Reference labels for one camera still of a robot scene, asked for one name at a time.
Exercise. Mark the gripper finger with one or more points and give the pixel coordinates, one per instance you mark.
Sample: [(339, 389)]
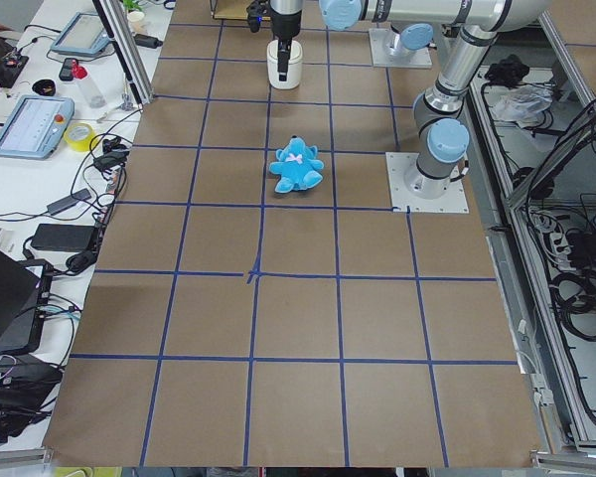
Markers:
[(283, 58)]

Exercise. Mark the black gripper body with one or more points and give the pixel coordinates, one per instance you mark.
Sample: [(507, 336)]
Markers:
[(284, 23)]

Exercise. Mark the white trash can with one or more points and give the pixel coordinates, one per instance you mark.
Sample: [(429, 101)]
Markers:
[(294, 66)]

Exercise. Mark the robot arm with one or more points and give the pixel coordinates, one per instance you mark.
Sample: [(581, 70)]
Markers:
[(443, 138), (402, 20)]

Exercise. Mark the blue teddy bear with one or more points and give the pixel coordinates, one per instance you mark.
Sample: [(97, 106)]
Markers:
[(297, 166)]

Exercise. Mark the clear plastic bottle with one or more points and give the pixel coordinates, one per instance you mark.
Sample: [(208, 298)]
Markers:
[(87, 86)]

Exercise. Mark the far teach pendant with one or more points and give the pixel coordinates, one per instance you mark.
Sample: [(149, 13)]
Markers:
[(84, 36)]

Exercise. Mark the teach pendant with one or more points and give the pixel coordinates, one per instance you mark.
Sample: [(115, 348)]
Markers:
[(36, 126), (84, 36)]

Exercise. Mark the yellow tape roll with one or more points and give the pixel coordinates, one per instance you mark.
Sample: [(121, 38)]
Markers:
[(78, 136)]

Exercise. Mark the black round dish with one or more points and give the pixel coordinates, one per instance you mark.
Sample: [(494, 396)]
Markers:
[(44, 87)]

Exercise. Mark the near teach pendant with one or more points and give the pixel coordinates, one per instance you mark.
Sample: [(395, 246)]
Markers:
[(36, 126)]

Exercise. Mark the black power adapter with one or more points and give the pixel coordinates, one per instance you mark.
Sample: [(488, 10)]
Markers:
[(67, 238)]

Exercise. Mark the black laptop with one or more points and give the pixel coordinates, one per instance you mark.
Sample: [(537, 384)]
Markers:
[(24, 288)]

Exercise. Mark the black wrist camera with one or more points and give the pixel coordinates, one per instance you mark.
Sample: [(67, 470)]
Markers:
[(256, 11)]

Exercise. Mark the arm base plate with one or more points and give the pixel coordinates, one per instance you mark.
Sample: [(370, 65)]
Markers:
[(412, 192), (407, 49)]

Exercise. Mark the aluminium frame post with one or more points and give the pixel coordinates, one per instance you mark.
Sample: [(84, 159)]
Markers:
[(114, 20)]

